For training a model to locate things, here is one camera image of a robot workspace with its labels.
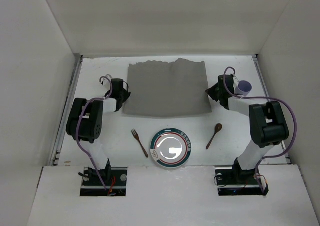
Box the grey cloth napkin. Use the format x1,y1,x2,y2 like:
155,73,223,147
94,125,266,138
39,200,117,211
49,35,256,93
123,58,212,118

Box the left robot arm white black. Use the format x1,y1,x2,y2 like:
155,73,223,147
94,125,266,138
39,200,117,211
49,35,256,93
66,74,131,187

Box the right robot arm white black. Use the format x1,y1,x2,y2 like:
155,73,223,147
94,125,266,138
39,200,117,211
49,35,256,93
205,75,289,184

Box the lilac plastic cup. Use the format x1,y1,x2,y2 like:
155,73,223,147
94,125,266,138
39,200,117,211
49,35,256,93
234,80,253,97

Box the brown wooden spoon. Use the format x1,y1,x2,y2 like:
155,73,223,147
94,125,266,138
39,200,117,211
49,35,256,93
205,123,223,149

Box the brown wooden fork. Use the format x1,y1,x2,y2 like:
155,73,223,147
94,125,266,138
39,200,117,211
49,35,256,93
131,129,149,158

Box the white plate green red rim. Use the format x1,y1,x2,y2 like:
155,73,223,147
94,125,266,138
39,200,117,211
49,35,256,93
149,128,192,169

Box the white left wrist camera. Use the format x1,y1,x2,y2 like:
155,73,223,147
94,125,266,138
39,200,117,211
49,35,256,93
99,74,113,86

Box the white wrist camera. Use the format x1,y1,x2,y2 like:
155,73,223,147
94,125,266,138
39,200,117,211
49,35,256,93
99,74,113,86
231,73,240,94

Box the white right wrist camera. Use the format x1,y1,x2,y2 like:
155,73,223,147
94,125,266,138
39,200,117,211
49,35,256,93
231,73,240,94

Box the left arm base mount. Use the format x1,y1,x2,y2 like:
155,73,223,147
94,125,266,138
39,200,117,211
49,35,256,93
78,167,128,197

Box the right aluminium table rail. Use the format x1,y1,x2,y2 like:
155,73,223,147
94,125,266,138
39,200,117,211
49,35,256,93
252,53,292,164

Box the aluminium table rail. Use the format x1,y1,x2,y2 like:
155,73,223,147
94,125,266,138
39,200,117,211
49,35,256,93
252,53,292,164
47,53,83,166

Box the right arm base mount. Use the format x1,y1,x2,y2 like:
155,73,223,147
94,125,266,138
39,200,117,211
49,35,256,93
213,167,269,196

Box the left aluminium table rail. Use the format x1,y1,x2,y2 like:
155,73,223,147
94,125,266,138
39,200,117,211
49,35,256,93
47,53,83,166

